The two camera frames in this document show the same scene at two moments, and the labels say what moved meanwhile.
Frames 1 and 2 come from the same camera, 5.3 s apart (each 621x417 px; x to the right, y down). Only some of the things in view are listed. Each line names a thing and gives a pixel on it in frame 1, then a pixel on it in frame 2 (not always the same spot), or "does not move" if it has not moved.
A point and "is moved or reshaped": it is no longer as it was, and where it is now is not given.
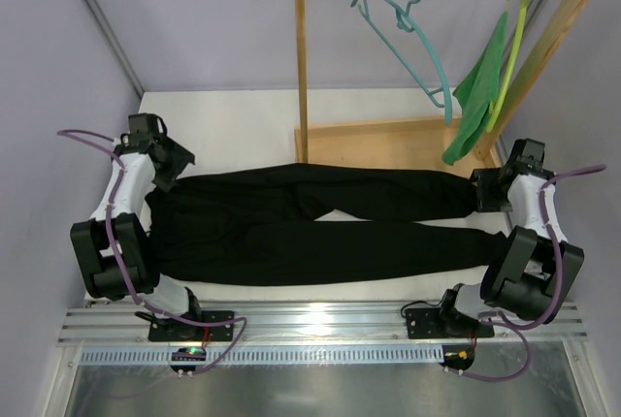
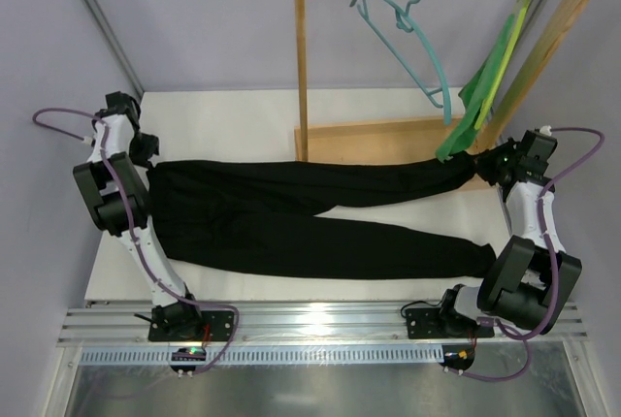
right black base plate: (430, 324) does not move
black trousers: (260, 226) is moved or reshaped
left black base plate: (178, 331) does not move
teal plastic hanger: (408, 22) does not move
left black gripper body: (174, 163) → (147, 148)
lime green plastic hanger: (519, 38) → (505, 51)
